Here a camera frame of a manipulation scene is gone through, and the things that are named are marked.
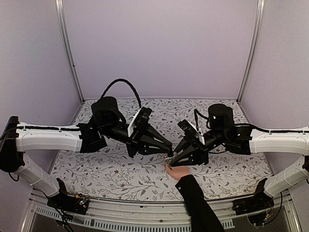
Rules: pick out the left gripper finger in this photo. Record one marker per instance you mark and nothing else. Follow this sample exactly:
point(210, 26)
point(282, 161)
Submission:
point(156, 136)
point(156, 147)

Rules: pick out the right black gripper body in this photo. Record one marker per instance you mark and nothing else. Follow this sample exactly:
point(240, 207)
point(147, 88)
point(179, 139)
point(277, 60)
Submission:
point(202, 154)

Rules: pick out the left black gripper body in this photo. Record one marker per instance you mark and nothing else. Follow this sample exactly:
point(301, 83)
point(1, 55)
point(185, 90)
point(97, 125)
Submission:
point(133, 145)

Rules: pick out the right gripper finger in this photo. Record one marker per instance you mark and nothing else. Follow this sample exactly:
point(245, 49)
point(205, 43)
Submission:
point(183, 159)
point(182, 146)

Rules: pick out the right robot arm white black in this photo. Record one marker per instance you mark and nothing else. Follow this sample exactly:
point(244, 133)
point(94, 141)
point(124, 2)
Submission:
point(244, 139)

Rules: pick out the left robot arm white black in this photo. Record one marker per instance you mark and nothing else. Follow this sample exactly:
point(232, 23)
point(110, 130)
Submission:
point(106, 122)

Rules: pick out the black sleeved forearm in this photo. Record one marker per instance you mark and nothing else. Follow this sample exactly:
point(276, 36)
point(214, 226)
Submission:
point(203, 218)

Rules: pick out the person's bare hand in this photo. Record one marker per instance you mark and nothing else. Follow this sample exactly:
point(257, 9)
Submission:
point(177, 172)

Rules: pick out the floral patterned table mat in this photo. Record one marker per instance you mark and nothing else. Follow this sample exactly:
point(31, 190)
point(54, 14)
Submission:
point(111, 173)

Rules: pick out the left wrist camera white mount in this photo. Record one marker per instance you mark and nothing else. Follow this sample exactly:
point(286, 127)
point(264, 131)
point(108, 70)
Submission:
point(139, 119)

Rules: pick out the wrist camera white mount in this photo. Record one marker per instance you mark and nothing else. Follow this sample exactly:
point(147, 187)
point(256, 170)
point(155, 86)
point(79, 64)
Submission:
point(139, 119)
point(191, 133)

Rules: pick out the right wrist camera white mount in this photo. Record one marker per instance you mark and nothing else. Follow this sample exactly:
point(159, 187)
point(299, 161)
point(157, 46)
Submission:
point(191, 133)

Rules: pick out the front aluminium slotted rail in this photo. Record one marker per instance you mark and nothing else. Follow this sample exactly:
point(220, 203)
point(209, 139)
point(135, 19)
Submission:
point(125, 216)

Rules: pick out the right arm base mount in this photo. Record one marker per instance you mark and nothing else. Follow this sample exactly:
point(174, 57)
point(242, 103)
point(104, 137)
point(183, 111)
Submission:
point(259, 201)

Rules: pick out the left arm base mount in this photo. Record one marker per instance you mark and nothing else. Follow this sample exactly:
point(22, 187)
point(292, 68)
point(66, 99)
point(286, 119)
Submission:
point(62, 201)

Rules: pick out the left aluminium frame post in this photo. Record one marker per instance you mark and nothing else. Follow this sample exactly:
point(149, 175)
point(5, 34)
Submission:
point(66, 42)

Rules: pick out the aluminium frame post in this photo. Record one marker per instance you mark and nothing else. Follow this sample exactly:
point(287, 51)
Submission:
point(254, 42)
point(66, 42)

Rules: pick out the right aluminium frame post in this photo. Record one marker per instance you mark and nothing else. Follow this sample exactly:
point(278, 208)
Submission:
point(254, 42)

